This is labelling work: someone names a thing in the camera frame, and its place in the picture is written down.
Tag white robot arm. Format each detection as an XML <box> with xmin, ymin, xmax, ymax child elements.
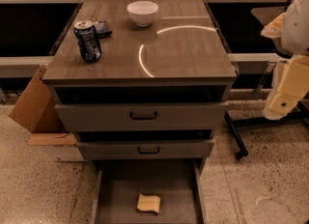
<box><xmin>261</xmin><ymin>0</ymin><xmax>309</xmax><ymax>120</ymax></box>

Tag grey open bottom drawer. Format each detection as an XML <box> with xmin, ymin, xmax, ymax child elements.
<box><xmin>90</xmin><ymin>159</ymin><xmax>207</xmax><ymax>224</ymax></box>

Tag grey middle drawer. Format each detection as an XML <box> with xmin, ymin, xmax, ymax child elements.
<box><xmin>77</xmin><ymin>139</ymin><xmax>214</xmax><ymax>160</ymax></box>

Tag dark blue soda can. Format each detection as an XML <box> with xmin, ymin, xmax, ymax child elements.
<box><xmin>73</xmin><ymin>20</ymin><xmax>101</xmax><ymax>63</ymax></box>

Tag grey drawer cabinet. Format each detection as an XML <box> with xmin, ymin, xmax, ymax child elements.
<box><xmin>41</xmin><ymin>0</ymin><xmax>239</xmax><ymax>224</ymax></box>

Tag brown cardboard box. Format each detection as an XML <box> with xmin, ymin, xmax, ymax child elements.
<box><xmin>9</xmin><ymin>65</ymin><xmax>84</xmax><ymax>162</ymax></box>

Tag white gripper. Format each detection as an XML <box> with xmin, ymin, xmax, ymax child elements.
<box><xmin>261</xmin><ymin>13</ymin><xmax>309</xmax><ymax>121</ymax></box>

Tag white ceramic bowl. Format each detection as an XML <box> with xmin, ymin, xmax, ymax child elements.
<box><xmin>126</xmin><ymin>1</ymin><xmax>158</xmax><ymax>27</ymax></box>

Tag yellow sponge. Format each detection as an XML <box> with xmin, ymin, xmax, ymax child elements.
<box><xmin>137</xmin><ymin>194</ymin><xmax>161</xmax><ymax>214</ymax></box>

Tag dark blue flat packet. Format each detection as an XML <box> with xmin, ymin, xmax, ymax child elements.
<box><xmin>94</xmin><ymin>21</ymin><xmax>112</xmax><ymax>38</ymax></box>

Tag grey top drawer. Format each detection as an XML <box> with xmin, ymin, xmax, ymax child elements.
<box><xmin>55</xmin><ymin>102</ymin><xmax>227</xmax><ymax>132</ymax></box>

